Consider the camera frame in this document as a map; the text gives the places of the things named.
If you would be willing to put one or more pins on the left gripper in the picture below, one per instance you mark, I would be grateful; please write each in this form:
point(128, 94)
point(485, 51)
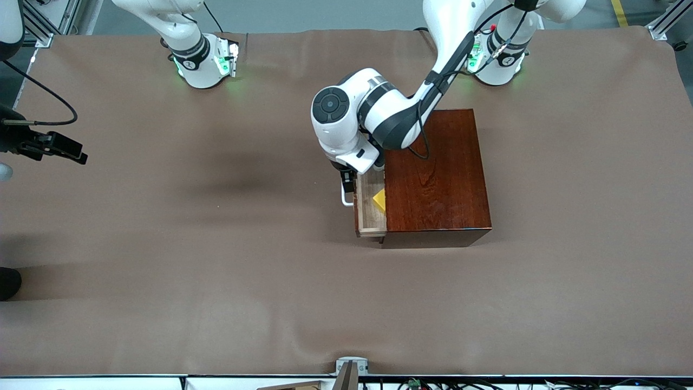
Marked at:
point(346, 176)

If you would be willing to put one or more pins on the yellow block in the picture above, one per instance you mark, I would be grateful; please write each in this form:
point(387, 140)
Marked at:
point(380, 201)

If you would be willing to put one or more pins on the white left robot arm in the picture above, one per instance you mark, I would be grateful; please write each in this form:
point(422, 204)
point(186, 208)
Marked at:
point(346, 138)

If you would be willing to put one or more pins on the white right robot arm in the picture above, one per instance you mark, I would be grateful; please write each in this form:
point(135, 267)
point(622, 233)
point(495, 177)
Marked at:
point(200, 73)

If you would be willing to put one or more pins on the dark brown wooden cabinet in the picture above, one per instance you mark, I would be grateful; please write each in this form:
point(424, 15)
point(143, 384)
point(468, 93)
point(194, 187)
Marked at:
point(444, 184)

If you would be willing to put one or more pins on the black rounded object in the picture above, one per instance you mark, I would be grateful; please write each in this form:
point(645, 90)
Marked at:
point(8, 283)

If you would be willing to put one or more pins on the brown table cover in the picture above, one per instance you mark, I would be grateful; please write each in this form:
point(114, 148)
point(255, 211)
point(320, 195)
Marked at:
point(216, 244)

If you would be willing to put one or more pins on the light wooden plank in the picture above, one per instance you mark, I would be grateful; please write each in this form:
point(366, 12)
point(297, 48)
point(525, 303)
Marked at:
point(303, 386)

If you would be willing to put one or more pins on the green connector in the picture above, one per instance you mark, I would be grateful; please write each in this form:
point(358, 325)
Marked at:
point(414, 383)

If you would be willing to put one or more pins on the yellow floor tape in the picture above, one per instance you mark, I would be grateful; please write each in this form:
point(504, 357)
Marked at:
point(619, 12)

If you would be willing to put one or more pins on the black caster wheel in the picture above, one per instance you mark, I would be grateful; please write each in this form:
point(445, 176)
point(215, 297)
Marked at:
point(680, 46)

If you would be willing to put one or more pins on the aluminium frame profile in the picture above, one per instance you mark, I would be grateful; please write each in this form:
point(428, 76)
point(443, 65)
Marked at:
point(67, 16)
point(42, 39)
point(663, 28)

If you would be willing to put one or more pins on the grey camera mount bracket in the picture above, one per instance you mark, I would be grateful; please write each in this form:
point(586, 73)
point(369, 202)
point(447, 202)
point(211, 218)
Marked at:
point(352, 364)

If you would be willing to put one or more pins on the white table edge rail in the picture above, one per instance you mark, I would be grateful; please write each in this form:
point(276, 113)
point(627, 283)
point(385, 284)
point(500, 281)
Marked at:
point(108, 384)

